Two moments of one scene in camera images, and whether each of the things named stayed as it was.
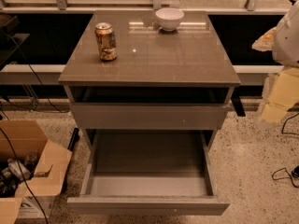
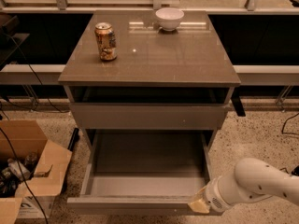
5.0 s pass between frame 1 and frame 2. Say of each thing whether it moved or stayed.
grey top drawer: stayed
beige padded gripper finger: moved
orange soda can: stayed
